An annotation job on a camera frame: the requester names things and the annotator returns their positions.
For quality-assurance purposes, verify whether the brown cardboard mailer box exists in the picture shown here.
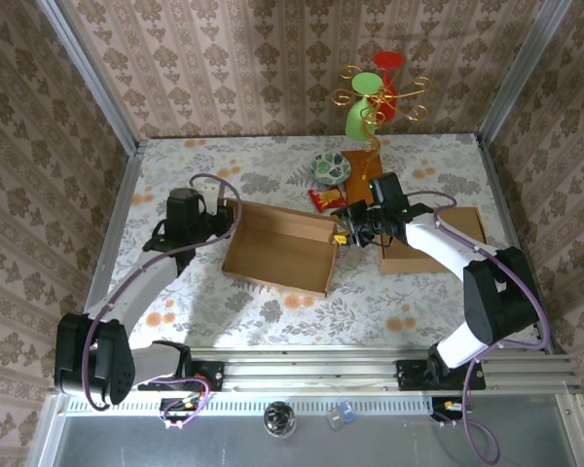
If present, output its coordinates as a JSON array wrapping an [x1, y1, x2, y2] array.
[[221, 197, 341, 298], [378, 206, 488, 275]]

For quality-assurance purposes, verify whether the small clear blue box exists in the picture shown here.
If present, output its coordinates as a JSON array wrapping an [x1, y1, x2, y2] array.
[[324, 400, 356, 431]]

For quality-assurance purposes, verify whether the red snack packet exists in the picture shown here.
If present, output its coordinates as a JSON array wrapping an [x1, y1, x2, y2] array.
[[308, 186, 347, 214]]

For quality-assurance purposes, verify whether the green leaf pattern bowl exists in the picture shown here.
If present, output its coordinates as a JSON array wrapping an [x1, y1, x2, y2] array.
[[310, 151, 352, 186]]

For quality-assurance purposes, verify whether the green vase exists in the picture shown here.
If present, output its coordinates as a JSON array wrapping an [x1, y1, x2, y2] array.
[[345, 71, 382, 141]]

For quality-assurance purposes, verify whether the floral tablecloth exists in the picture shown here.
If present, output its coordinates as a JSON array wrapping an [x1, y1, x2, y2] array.
[[94, 134, 541, 349]]

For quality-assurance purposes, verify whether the red vase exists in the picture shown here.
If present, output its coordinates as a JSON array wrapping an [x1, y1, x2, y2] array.
[[372, 51, 405, 122]]

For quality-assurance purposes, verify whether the shiny metal cup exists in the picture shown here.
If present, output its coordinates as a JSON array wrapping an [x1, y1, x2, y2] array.
[[263, 401, 298, 440]]

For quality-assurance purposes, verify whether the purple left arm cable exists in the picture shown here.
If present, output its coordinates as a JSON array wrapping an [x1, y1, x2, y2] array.
[[83, 173, 243, 432]]

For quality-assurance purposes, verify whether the gold wire stand wooden base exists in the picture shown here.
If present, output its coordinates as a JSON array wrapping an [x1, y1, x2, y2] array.
[[331, 64, 435, 205]]

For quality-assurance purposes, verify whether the aluminium table side rail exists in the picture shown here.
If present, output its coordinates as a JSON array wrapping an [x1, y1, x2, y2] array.
[[475, 134, 568, 355], [71, 143, 145, 359]]

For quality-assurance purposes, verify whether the aluminium mounting rail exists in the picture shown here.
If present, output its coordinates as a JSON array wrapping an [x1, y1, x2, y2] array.
[[48, 347, 583, 393]]

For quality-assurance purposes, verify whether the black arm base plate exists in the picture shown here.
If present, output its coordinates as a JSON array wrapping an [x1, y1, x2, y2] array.
[[138, 359, 225, 393], [395, 358, 487, 393]]

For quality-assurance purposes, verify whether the white slotted cable duct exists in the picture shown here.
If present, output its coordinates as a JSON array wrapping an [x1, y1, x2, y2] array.
[[65, 391, 432, 415]]

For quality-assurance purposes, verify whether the aluminium frame post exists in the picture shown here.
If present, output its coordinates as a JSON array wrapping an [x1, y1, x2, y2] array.
[[477, 0, 575, 145], [35, 0, 141, 156]]

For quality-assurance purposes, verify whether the black connector bracket with wires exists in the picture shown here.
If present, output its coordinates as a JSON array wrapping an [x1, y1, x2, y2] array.
[[159, 396, 211, 432], [430, 396, 471, 429]]

